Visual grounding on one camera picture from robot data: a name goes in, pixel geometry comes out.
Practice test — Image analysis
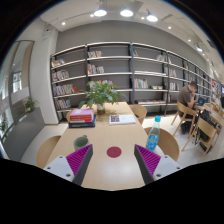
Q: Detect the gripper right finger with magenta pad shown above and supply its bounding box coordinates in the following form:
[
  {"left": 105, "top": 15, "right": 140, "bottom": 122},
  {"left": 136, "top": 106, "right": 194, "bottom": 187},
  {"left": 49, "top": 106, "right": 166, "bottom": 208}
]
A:
[{"left": 134, "top": 145, "right": 181, "bottom": 184}]

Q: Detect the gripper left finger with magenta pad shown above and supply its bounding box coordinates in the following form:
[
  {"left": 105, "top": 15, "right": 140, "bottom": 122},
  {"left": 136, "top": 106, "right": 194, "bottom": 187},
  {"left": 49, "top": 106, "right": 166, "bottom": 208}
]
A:
[{"left": 44, "top": 145, "right": 93, "bottom": 186}]

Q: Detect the clear plastic water bottle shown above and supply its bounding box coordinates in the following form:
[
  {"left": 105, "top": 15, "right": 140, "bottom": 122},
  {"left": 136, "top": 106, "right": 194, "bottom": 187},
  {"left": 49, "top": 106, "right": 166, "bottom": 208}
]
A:
[{"left": 146, "top": 116, "right": 161, "bottom": 151}]

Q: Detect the green ceramic mug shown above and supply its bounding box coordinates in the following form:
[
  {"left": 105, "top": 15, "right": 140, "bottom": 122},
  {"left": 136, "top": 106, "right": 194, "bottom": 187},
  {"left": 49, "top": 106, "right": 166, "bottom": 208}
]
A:
[{"left": 73, "top": 135, "right": 89, "bottom": 150}]

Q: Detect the wooden chair near right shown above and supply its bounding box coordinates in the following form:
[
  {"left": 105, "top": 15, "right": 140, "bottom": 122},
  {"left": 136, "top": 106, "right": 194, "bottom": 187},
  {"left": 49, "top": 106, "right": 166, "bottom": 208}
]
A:
[{"left": 143, "top": 126, "right": 181, "bottom": 163}]

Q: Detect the wooden chair near left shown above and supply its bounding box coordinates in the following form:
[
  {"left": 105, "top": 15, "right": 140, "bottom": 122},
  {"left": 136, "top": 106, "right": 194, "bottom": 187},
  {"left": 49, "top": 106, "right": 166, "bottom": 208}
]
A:
[{"left": 36, "top": 135, "right": 61, "bottom": 168}]

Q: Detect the dark red round coaster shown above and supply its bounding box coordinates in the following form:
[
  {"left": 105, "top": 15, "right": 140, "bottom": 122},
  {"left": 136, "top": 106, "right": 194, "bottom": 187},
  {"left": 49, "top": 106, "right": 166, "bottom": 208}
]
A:
[{"left": 107, "top": 146, "right": 122, "bottom": 158}]

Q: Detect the dark blue book below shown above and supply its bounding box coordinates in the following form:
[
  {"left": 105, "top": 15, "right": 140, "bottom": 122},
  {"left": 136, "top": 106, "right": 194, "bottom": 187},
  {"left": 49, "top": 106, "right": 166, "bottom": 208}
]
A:
[{"left": 68, "top": 115, "right": 96, "bottom": 128}]

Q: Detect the red book on top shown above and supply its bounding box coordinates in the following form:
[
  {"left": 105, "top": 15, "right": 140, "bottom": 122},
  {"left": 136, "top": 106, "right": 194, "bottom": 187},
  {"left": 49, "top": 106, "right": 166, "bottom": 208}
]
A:
[{"left": 69, "top": 109, "right": 94, "bottom": 122}]

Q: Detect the wooden chair far left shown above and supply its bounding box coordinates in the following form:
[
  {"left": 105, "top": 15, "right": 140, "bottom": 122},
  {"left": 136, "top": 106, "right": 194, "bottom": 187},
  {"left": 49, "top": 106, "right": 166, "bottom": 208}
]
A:
[{"left": 66, "top": 110, "right": 72, "bottom": 122}]

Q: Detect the wooden chair far right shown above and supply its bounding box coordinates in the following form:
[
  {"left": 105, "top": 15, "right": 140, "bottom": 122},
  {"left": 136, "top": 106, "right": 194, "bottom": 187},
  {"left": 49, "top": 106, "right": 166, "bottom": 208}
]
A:
[{"left": 130, "top": 104, "right": 147, "bottom": 124}]

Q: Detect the open white magazine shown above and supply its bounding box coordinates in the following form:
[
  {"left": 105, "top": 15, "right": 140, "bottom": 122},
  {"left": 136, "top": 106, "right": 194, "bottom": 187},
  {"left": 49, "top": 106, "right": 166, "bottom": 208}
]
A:
[{"left": 109, "top": 114, "right": 136, "bottom": 125}]

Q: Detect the wooden chair behind man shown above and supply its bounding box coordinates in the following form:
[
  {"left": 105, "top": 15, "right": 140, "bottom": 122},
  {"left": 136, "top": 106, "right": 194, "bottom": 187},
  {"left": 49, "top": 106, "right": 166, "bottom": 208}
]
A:
[{"left": 174, "top": 102, "right": 197, "bottom": 135}]

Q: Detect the wooden chair with bag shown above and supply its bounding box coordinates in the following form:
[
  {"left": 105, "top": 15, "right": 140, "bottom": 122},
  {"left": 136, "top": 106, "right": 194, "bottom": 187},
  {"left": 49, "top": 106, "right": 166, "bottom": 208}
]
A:
[{"left": 181, "top": 116, "right": 221, "bottom": 154}]

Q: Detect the green potted plant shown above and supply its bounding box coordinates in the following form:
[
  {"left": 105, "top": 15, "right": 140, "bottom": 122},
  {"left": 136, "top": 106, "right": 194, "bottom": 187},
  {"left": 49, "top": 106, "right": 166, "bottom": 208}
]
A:
[{"left": 78, "top": 81, "right": 124, "bottom": 115}]

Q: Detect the small plant by window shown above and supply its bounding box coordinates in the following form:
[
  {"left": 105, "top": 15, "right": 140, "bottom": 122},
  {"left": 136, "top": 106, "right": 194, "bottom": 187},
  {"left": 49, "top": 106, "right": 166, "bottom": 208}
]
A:
[{"left": 24, "top": 97, "right": 38, "bottom": 113}]

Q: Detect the seated man in brown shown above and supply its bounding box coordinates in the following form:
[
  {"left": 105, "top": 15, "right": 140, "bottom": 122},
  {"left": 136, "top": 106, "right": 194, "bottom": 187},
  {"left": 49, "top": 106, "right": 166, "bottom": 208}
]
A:
[{"left": 177, "top": 81, "right": 198, "bottom": 134}]

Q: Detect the grey wall bookshelf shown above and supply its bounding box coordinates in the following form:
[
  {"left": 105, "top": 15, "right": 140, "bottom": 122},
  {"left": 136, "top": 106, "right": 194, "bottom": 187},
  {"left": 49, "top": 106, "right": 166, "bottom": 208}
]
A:
[{"left": 50, "top": 42, "right": 222, "bottom": 121}]

